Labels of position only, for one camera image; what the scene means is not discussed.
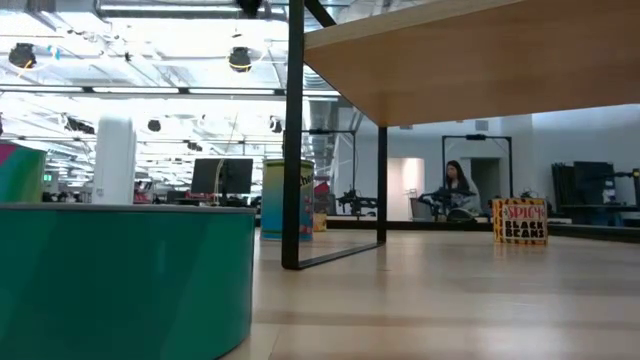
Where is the tall blue green can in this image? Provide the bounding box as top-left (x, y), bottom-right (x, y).
top-left (260, 158), bottom-right (316, 242)

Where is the black equipment rack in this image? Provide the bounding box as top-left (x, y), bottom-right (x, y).
top-left (551, 160), bottom-right (640, 226)

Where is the black background rig frame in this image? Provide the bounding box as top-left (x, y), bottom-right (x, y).
top-left (302, 128), bottom-right (358, 222)
top-left (441, 133), bottom-right (514, 200)

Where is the pink-green packet at left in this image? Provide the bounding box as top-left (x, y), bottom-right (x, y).
top-left (0, 142), bottom-right (47, 204)

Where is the short teal can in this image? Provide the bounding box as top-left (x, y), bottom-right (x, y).
top-left (0, 202), bottom-right (257, 360)

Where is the black lamp yellow ring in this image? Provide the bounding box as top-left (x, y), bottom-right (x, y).
top-left (228, 45), bottom-right (253, 74)

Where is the spicy black beans box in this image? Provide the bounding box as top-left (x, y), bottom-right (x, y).
top-left (492, 197), bottom-right (549, 245)

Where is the black table frame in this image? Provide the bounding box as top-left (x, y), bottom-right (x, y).
top-left (327, 217), bottom-right (640, 244)

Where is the black computer monitor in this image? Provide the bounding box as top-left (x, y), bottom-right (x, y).
top-left (190, 157), bottom-right (255, 196)

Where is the white cylindrical bottle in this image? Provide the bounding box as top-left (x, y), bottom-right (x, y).
top-left (92, 115), bottom-right (137, 205)

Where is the wooden shelf black frame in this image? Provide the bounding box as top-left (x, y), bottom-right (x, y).
top-left (280, 0), bottom-right (640, 271)

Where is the person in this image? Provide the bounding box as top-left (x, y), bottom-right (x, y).
top-left (442, 159), bottom-right (484, 222)

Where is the grey chair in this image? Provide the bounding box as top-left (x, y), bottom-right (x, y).
top-left (409, 196), bottom-right (434, 222)

